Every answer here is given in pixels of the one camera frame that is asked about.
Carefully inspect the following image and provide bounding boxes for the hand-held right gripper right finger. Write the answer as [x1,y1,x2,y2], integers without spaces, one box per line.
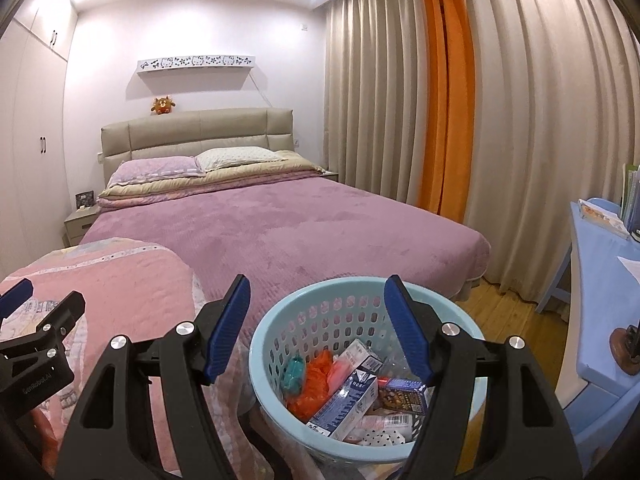
[383,274,585,480]

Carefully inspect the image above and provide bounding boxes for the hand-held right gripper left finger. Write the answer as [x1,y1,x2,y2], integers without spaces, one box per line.
[55,274,251,480]

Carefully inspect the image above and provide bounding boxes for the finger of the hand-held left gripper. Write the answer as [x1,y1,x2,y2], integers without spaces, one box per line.
[0,278,34,317]
[0,291,87,377]

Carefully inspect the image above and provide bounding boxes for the clear plastic bag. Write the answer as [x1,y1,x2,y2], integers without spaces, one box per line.
[377,352,418,383]

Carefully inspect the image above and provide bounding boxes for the small white pink carton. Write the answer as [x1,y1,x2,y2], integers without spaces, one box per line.
[340,338,384,369]

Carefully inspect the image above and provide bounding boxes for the dark blue printed box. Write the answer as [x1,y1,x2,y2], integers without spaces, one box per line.
[372,377,432,413]

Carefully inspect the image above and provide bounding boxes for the pink packet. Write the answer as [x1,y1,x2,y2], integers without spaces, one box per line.
[327,355,354,391]

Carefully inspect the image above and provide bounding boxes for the teal plastic wrapper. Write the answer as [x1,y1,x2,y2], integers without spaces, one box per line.
[284,355,307,396]

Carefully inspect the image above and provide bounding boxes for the light blue plastic basket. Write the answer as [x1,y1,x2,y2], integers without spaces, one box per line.
[248,275,488,466]

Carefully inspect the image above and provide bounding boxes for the white blue carton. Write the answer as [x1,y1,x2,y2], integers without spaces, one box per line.
[307,367,381,443]

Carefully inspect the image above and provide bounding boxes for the orange plastic bag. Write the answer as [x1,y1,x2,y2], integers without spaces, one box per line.
[287,350,335,421]

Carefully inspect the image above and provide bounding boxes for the white dotted packet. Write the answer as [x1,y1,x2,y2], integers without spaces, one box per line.
[357,412,417,449]

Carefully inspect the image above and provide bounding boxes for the pink quilt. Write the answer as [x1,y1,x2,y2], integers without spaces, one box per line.
[0,240,251,480]

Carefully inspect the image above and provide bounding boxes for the bed with purple blanket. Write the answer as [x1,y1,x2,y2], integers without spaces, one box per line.
[80,170,491,351]

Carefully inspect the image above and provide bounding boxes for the white wardrobe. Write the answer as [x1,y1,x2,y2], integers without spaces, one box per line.
[0,0,81,281]

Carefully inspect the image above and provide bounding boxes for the white dotted pillow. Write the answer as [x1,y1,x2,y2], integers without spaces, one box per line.
[194,146,287,171]

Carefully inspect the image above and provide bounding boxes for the purple pillow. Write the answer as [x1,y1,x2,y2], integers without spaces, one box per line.
[107,155,207,187]

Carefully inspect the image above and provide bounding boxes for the blue desk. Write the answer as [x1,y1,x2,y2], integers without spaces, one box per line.
[535,197,640,396]

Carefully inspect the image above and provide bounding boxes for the beige padded headboard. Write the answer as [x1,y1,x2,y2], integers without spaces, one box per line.
[100,107,295,191]

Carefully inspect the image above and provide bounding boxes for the brown wooden object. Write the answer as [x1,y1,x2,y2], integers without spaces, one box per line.
[609,325,640,376]

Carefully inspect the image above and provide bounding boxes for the tissue box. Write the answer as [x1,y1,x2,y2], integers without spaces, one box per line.
[577,199,631,239]

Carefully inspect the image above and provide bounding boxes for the orange curtain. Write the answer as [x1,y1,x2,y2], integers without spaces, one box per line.
[414,0,476,223]

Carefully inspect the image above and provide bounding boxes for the white paper sheet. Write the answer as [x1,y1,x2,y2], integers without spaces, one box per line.
[616,255,640,286]

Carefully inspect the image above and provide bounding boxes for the beige curtain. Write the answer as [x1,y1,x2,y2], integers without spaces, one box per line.
[324,0,433,208]
[457,0,640,306]

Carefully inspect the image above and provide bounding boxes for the row of books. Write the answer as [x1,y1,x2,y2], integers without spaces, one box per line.
[621,162,640,241]

